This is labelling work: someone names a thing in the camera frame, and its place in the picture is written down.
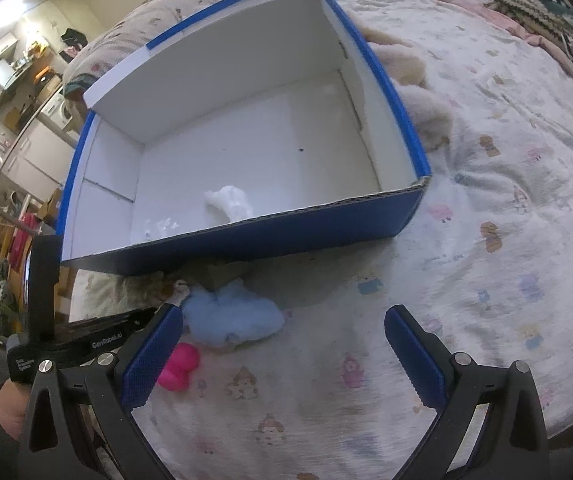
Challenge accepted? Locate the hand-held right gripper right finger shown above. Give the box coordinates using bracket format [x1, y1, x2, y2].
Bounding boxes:
[384, 304, 552, 480]

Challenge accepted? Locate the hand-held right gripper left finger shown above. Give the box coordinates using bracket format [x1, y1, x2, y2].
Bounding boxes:
[16, 304, 184, 480]

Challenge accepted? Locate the pink soft toy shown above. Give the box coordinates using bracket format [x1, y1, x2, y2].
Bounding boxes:
[156, 342, 201, 393]

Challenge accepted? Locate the light blue plush toy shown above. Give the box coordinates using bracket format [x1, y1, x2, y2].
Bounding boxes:
[182, 280, 287, 351]

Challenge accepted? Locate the blue cardboard box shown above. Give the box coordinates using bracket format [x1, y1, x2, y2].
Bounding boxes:
[55, 0, 433, 277]

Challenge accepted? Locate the tan soft block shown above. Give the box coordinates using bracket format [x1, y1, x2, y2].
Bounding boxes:
[205, 261, 250, 287]

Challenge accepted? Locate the person's left hand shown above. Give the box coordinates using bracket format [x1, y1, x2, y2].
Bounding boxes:
[0, 381, 30, 439]

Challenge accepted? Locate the red cloth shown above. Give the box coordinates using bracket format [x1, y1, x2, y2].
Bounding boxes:
[9, 212, 42, 275]

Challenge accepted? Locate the white cabinet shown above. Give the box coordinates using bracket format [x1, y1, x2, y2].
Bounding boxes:
[0, 120, 75, 202]

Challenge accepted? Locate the white plush toy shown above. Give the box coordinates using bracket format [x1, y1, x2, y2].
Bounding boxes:
[204, 186, 255, 224]

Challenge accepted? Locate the printed bed sheet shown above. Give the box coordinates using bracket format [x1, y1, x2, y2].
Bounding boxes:
[64, 0, 573, 480]

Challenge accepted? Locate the washing machine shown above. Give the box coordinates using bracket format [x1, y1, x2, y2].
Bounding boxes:
[41, 91, 75, 134]

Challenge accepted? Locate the beige plush toy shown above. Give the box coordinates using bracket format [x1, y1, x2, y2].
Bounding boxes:
[363, 27, 454, 153]

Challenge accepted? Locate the black hanging garment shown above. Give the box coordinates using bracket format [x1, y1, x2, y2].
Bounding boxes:
[61, 27, 88, 52]

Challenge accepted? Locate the crocheted blanket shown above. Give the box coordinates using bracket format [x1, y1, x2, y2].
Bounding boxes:
[486, 0, 573, 46]

